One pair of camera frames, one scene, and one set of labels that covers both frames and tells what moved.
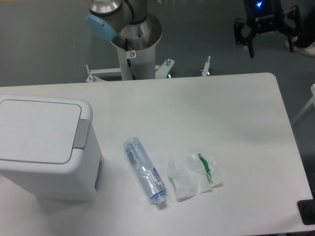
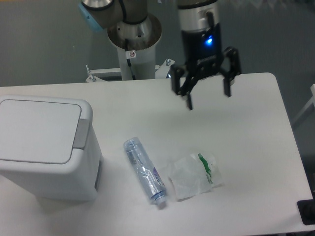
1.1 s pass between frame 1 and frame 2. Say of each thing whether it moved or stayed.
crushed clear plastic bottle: stayed
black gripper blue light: moved
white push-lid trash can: stayed
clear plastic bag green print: stayed
